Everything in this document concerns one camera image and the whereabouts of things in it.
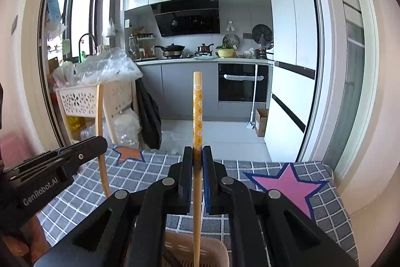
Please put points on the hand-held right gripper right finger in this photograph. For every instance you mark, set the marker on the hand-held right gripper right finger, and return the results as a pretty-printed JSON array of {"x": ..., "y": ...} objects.
[{"x": 207, "y": 170}]

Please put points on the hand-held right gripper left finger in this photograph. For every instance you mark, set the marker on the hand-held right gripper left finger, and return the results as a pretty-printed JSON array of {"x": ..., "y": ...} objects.
[{"x": 187, "y": 170}]

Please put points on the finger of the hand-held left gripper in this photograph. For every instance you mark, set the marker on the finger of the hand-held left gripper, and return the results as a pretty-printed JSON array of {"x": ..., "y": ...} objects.
[{"x": 89, "y": 149}]

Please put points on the plain wooden chopstick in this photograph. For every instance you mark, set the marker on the plain wooden chopstick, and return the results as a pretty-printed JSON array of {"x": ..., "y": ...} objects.
[{"x": 99, "y": 110}]

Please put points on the yellow floral chopstick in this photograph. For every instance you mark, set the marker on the yellow floral chopstick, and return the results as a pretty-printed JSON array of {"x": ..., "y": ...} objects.
[{"x": 197, "y": 104}]

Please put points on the beige utensil holder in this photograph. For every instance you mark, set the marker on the beige utensil holder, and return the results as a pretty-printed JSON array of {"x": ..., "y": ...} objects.
[{"x": 212, "y": 251}]

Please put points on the person's left hand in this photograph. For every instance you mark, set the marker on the person's left hand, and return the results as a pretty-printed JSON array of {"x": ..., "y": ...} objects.
[{"x": 15, "y": 246}]

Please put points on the yellow oil bottle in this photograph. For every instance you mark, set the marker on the yellow oil bottle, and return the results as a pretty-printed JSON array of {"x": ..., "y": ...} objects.
[{"x": 75, "y": 126}]

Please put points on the grey checked star tablecloth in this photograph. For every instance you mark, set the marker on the grey checked star tablecloth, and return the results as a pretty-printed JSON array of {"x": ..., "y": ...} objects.
[{"x": 150, "y": 167}]

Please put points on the clear plastic bag bundle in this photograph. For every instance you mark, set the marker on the clear plastic bag bundle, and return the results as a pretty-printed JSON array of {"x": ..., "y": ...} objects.
[{"x": 126, "y": 129}]

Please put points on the white perforated storage cart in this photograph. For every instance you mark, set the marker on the white perforated storage cart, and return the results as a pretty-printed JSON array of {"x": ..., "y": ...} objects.
[{"x": 81, "y": 99}]

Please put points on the black hanging bag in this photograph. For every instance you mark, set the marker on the black hanging bag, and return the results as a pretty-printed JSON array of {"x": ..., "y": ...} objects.
[{"x": 148, "y": 120}]

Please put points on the cardboard box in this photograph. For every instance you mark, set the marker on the cardboard box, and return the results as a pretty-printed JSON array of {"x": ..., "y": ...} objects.
[{"x": 262, "y": 123}]

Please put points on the grey base cabinets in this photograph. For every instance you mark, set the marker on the grey base cabinets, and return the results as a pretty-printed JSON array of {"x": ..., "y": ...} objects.
[{"x": 181, "y": 88}]

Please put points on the black built-in oven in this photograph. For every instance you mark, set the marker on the black built-in oven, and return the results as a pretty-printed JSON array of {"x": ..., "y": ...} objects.
[{"x": 237, "y": 90}]

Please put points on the pile of clear plastic bags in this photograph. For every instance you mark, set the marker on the pile of clear plastic bags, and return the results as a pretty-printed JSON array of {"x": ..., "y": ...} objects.
[{"x": 109, "y": 66}]

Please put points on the white stick mop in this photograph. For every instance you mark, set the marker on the white stick mop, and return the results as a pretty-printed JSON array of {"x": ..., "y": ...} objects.
[{"x": 253, "y": 98}]

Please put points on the green bottle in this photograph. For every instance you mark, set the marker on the green bottle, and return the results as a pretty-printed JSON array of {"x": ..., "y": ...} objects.
[{"x": 82, "y": 57}]

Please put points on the glass kettle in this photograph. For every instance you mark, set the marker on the glass kettle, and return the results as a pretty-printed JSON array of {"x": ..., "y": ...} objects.
[{"x": 133, "y": 49}]

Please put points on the black kitchen faucet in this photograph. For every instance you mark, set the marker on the black kitchen faucet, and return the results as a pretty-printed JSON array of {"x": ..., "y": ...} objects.
[{"x": 87, "y": 34}]

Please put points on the spice rack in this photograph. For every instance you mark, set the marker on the spice rack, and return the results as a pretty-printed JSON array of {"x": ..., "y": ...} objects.
[{"x": 147, "y": 48}]

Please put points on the yellow bowl with greens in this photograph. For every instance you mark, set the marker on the yellow bowl with greens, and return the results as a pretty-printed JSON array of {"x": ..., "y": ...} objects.
[{"x": 225, "y": 53}]

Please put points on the copper cooking pot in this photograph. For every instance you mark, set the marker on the copper cooking pot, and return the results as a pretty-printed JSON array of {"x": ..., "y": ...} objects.
[{"x": 204, "y": 49}]

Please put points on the black wok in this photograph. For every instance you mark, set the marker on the black wok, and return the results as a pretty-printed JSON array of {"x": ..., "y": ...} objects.
[{"x": 173, "y": 49}]

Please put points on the white hanging plastic bag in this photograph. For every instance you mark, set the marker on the white hanging plastic bag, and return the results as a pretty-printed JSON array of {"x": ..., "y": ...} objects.
[{"x": 109, "y": 29}]

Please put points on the white teapot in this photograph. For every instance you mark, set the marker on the white teapot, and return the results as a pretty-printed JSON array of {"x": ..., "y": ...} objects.
[{"x": 249, "y": 53}]

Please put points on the small metal pot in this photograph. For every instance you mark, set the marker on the small metal pot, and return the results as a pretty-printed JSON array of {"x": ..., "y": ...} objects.
[{"x": 261, "y": 53}]

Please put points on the round metal steamer rack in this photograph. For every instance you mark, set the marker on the round metal steamer rack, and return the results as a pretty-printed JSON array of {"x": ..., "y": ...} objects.
[{"x": 231, "y": 40}]

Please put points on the blue white package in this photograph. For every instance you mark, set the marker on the blue white package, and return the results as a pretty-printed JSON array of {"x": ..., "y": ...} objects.
[{"x": 53, "y": 7}]

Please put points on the black range hood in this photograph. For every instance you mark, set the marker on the black range hood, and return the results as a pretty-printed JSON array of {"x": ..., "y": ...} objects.
[{"x": 187, "y": 18}]

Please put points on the white refrigerator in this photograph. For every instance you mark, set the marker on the white refrigerator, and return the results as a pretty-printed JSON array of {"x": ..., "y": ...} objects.
[{"x": 281, "y": 35}]

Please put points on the grey wall switch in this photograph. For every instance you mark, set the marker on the grey wall switch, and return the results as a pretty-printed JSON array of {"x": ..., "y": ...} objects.
[{"x": 14, "y": 24}]

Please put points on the white wall hook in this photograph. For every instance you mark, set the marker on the white wall hook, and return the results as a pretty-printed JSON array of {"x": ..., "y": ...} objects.
[{"x": 230, "y": 25}]

